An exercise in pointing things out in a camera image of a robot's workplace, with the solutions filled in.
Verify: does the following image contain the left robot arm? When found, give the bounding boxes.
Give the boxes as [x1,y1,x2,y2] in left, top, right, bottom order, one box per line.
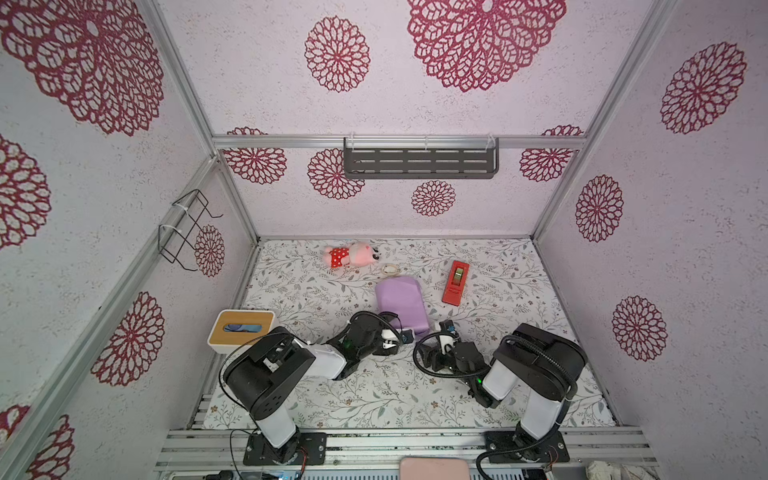
[219,311,414,457]

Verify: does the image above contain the pink wrapping paper sheet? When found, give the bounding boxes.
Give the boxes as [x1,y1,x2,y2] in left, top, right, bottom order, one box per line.
[375,276,430,338]

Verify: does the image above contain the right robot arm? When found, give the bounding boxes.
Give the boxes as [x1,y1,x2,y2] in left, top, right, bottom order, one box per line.
[412,321,588,479]

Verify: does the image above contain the pink plush toy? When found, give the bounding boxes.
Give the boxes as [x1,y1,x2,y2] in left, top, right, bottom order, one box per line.
[323,242,380,269]

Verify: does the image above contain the grey wall shelf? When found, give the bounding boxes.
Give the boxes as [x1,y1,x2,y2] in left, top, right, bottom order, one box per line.
[342,136,499,180]

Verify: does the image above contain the black wire wall rack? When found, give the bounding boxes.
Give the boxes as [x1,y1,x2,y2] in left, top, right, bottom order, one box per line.
[156,189,223,272]

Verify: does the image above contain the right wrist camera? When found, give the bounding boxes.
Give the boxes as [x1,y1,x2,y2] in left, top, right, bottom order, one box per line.
[437,320,460,355]

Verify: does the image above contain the white tissue box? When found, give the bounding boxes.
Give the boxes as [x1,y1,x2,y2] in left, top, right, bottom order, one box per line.
[207,309,276,354]

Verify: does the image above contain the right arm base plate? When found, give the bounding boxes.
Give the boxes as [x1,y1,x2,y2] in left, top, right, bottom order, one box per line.
[483,431,570,464]

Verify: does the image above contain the clear tape roll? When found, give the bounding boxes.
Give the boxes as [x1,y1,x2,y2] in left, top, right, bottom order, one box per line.
[382,264,401,277]

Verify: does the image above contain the red tape dispenser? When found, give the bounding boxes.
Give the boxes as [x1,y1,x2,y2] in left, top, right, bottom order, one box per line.
[442,261,469,306]

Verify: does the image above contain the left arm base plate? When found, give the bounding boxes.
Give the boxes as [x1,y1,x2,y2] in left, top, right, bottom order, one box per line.
[243,431,328,466]

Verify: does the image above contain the white cloth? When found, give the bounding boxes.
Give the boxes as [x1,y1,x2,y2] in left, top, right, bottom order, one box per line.
[586,461,658,480]

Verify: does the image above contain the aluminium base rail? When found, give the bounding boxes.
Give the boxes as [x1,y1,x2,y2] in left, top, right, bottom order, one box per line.
[152,427,658,472]

